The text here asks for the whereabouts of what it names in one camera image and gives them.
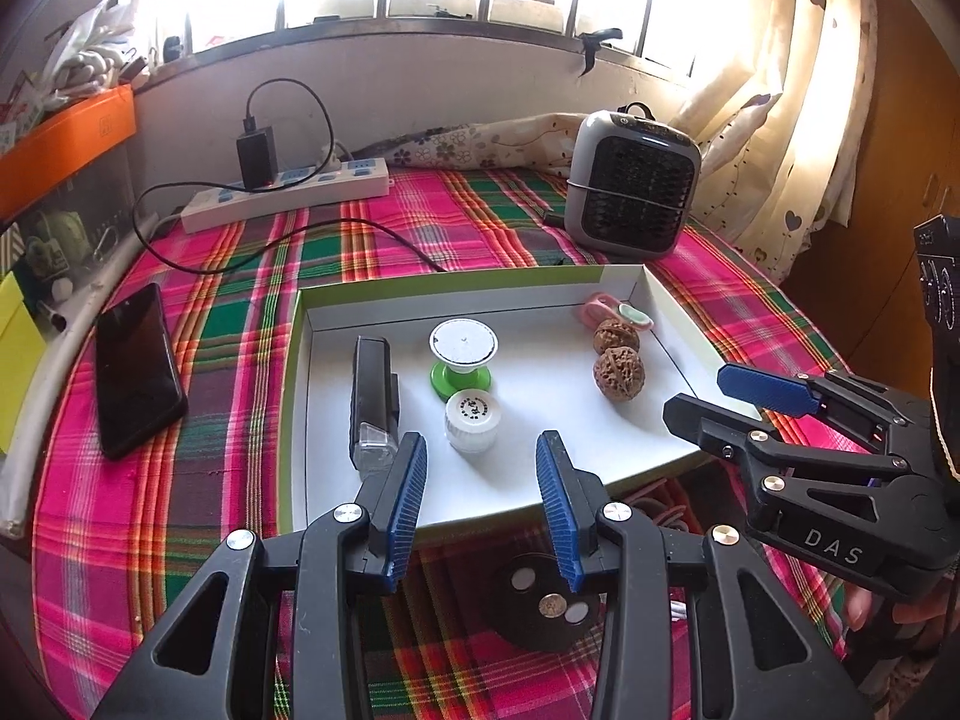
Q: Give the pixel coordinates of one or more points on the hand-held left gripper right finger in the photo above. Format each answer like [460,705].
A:
[559,517]

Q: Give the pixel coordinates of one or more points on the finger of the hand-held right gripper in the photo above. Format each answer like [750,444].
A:
[705,420]
[765,390]

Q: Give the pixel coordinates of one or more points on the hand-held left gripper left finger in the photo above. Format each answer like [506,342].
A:
[401,510]

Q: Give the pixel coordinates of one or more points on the large brown walnut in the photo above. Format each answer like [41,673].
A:
[617,371]

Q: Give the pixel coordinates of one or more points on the black holder with metal discs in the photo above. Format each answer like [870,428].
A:
[525,615]

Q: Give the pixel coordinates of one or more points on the small white bottle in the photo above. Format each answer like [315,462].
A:
[472,420]

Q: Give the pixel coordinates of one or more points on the green and white cardboard box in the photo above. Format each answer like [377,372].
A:
[525,405]

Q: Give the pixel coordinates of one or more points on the small brown walnut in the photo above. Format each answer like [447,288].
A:
[615,337]

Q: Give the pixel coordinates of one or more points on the black device with clear end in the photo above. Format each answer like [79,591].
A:
[373,382]

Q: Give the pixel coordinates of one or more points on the pink clip with green pad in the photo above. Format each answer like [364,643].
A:
[600,307]

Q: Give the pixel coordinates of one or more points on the green spool with white top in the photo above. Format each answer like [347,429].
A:
[463,345]

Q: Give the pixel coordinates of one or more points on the person's right hand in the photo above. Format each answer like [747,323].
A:
[856,607]

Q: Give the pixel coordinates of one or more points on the pink green plaid tablecloth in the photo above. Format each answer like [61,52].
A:
[225,495]

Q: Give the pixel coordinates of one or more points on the grey portable heater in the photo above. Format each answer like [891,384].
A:
[637,180]

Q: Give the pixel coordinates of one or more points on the wooden wardrobe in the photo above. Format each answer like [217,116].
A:
[900,127]

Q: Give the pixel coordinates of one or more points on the black smartphone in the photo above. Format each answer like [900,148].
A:
[139,367]

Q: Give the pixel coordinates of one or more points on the cream heart-print curtain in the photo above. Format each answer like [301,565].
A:
[795,90]

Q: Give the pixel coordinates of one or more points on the white power strip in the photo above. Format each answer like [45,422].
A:
[300,191]

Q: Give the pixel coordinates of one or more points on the floral cloth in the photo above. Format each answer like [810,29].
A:
[480,142]

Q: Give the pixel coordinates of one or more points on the black charger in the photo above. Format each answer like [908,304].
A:
[257,157]

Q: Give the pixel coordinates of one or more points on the black window latch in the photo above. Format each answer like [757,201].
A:
[596,41]

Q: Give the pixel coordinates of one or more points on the yellow-green box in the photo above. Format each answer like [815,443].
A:
[19,367]

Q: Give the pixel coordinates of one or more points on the clear plastic container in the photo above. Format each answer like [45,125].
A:
[67,232]

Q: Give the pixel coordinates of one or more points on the orange plastic bin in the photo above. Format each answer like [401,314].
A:
[67,142]

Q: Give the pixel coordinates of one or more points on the white crumpled bag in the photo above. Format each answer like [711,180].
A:
[82,45]

